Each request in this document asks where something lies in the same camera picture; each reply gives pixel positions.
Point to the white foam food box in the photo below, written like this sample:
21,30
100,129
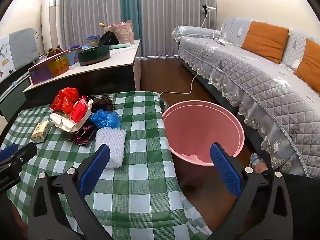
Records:
62,123

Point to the white tower air conditioner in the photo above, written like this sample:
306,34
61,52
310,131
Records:
50,17

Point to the grey sheer curtain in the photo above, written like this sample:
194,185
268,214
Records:
175,15
87,10

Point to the purple plastic lid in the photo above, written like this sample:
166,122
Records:
73,47

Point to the small photo frame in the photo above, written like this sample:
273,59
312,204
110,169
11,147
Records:
41,58

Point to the pink gift bag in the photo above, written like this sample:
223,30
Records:
123,32

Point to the black hat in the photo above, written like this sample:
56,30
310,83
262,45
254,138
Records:
108,38

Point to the white floor stand lamp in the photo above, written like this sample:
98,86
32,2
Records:
204,8

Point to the plaid slipper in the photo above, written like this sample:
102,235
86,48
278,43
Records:
255,159

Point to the colourful tin box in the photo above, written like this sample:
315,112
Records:
50,70

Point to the white power adapter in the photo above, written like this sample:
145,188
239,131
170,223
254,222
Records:
221,42

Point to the brown ceramic figurine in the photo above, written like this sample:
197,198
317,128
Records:
53,52

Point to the teal curtain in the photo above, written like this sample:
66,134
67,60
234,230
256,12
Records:
130,5

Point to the pink plastic bucket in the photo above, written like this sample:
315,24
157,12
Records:
200,130

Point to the blue plastic bag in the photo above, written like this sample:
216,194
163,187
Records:
105,118

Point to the mint green lid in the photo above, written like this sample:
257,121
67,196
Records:
120,46

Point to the white top coffee table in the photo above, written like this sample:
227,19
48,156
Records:
107,62

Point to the blue-lid container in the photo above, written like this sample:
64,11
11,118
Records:
92,40

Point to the dark purple wrapper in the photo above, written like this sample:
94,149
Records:
82,136

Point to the red snack packet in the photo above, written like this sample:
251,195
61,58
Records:
78,111

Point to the black scrunchie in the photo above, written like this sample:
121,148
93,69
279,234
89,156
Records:
105,102

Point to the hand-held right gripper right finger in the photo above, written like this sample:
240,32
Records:
225,170

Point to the red plastic bag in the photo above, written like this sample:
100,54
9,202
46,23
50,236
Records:
65,97

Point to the beige small carton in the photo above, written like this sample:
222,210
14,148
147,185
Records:
40,131

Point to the grey printed television cover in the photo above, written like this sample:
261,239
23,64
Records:
17,47

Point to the white foam fruit net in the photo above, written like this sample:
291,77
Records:
112,142

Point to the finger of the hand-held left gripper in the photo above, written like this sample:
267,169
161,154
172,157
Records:
25,153
8,152

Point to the orange cushion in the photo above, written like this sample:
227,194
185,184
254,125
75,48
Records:
310,65
265,40

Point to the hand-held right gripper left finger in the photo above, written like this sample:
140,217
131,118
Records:
95,170

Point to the dark television cabinet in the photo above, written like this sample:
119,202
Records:
10,97

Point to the grey quilted sofa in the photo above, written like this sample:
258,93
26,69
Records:
250,80

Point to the green checked tablecloth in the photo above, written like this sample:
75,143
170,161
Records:
145,155

